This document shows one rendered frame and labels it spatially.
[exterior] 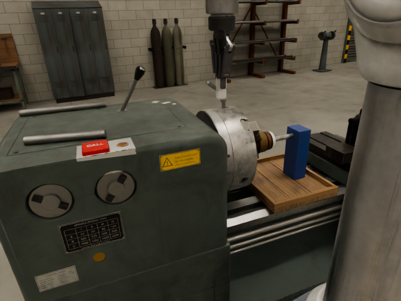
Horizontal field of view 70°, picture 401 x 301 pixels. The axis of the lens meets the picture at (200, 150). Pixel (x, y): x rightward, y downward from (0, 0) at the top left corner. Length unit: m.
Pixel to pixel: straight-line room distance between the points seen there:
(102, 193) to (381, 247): 0.59
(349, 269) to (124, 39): 7.25
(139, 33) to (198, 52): 1.64
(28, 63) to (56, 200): 6.71
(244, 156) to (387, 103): 0.65
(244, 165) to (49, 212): 0.59
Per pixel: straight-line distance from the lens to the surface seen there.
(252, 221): 1.11
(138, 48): 7.57
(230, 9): 0.84
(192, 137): 0.75
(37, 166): 0.72
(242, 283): 1.31
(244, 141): 0.96
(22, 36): 7.36
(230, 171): 0.96
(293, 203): 1.16
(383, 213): 0.41
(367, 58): 0.36
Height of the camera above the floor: 1.53
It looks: 24 degrees down
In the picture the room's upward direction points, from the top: 2 degrees counter-clockwise
